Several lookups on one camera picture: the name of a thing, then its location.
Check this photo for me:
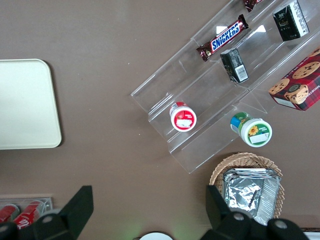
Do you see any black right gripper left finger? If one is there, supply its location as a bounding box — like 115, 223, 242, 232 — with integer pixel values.
31, 185, 95, 240

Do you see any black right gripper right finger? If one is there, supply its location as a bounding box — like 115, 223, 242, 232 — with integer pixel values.
201, 184, 269, 240

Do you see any light tan wicker basket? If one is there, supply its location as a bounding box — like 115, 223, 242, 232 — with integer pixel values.
208, 152, 286, 226

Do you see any white rectangular snack tray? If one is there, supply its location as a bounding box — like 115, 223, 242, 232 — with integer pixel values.
302, 230, 320, 240

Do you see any beige plastic serving tray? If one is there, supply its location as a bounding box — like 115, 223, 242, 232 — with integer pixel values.
0, 58, 63, 151

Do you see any clear acrylic bottle rack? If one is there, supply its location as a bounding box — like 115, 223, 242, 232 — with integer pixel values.
0, 196, 54, 227

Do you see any silver foil packet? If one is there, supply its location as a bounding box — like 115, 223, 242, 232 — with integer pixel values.
221, 167, 281, 226

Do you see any red cola bottle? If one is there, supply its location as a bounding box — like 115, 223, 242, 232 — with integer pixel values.
0, 203, 21, 224
11, 199, 45, 230

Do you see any green lidded yogurt cup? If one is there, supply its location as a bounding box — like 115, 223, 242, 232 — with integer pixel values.
229, 111, 273, 148

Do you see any red lidded yogurt cup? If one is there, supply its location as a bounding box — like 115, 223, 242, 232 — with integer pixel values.
169, 101, 198, 133

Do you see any clear acrylic stepped display stand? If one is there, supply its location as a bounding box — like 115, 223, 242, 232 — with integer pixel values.
130, 0, 320, 175

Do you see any small black carton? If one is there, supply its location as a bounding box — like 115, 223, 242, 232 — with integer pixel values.
219, 47, 250, 84
272, 0, 310, 43

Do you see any red plaid cookie box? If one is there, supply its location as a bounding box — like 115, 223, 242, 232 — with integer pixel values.
267, 47, 320, 112

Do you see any brown Snickers bar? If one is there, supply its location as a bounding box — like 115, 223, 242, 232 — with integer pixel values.
195, 13, 250, 62
241, 0, 264, 13

